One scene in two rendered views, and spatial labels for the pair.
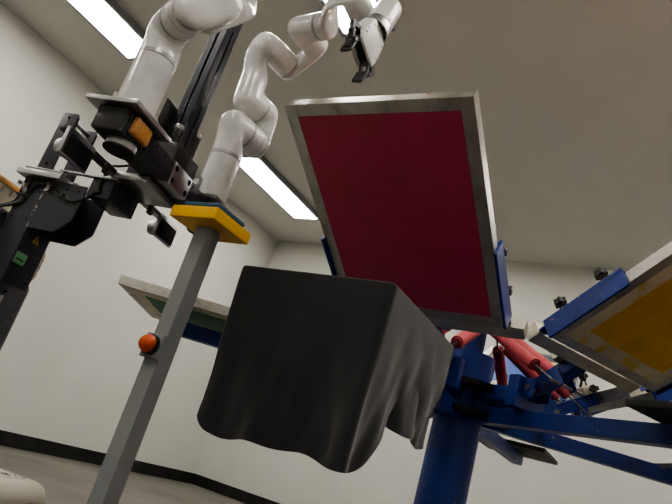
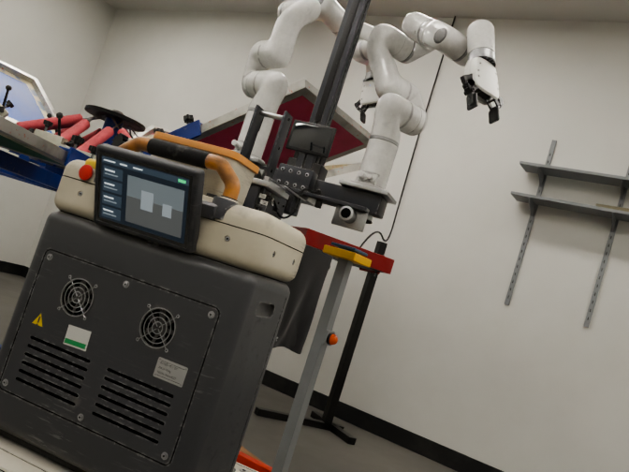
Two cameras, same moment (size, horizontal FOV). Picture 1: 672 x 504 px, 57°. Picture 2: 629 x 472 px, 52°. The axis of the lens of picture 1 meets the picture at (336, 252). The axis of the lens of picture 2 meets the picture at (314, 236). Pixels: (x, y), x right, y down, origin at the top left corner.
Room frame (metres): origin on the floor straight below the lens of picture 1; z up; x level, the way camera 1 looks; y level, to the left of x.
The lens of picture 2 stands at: (1.38, 2.52, 0.79)
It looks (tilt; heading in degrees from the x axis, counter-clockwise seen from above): 5 degrees up; 271
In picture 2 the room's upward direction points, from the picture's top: 18 degrees clockwise
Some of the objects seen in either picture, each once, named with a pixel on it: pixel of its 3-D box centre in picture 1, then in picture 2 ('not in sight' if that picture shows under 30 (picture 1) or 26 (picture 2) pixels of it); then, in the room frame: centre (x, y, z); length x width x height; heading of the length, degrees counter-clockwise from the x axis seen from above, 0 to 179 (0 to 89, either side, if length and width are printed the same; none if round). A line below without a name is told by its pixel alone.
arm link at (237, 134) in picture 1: (235, 138); (266, 94); (1.73, 0.40, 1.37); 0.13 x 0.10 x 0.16; 138
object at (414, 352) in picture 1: (403, 397); not in sight; (1.55, -0.27, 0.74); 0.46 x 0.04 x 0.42; 148
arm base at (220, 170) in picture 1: (212, 180); (251, 136); (1.72, 0.42, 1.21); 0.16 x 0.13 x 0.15; 71
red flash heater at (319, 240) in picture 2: not in sight; (331, 248); (1.34, -1.35, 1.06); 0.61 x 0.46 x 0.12; 28
